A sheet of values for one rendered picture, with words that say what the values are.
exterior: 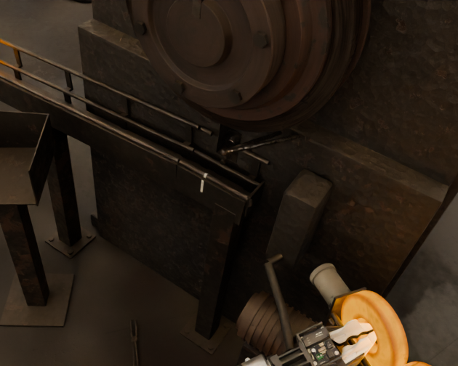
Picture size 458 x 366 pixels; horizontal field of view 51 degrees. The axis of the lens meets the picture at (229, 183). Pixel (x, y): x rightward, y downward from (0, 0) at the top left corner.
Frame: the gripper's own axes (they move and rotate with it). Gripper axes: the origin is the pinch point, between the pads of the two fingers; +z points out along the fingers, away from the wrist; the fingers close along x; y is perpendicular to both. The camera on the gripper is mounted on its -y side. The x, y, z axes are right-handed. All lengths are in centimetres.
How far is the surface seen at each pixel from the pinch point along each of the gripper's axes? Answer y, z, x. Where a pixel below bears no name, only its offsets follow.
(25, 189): 7, -56, 64
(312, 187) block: 7.8, 4.0, 29.7
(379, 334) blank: 4.0, -0.1, -2.0
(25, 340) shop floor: -48, -84, 58
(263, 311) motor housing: -14.0, -15.5, 18.5
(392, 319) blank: 6.5, 2.7, -1.4
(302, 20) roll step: 47, 5, 32
